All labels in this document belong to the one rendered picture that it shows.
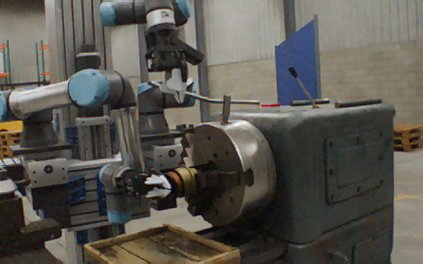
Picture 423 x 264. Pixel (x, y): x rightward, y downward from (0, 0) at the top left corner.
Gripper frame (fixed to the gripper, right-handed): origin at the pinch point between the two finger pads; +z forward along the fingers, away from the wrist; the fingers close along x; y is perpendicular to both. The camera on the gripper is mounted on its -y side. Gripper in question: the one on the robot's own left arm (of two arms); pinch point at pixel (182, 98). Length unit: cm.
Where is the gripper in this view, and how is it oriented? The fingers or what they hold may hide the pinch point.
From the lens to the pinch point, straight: 118.6
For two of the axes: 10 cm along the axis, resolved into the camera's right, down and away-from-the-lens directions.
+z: 2.0, 9.8, -0.9
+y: -7.9, 1.0, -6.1
